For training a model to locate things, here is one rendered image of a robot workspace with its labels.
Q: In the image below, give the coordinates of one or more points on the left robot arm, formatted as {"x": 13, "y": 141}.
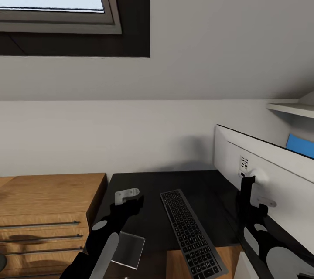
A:
{"x": 103, "y": 239}

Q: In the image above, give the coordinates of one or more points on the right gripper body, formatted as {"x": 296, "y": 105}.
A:
{"x": 246, "y": 205}

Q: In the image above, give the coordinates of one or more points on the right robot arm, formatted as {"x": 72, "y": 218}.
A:
{"x": 278, "y": 258}

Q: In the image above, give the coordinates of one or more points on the keyboard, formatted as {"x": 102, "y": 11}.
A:
{"x": 201, "y": 257}

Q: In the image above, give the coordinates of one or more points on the desk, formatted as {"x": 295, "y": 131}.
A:
{"x": 211, "y": 197}

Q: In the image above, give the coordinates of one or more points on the notebook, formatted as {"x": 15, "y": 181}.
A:
{"x": 129, "y": 250}

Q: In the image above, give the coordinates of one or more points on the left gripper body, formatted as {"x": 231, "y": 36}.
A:
{"x": 127, "y": 209}

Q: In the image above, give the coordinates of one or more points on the monitor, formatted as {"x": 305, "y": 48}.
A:
{"x": 257, "y": 167}

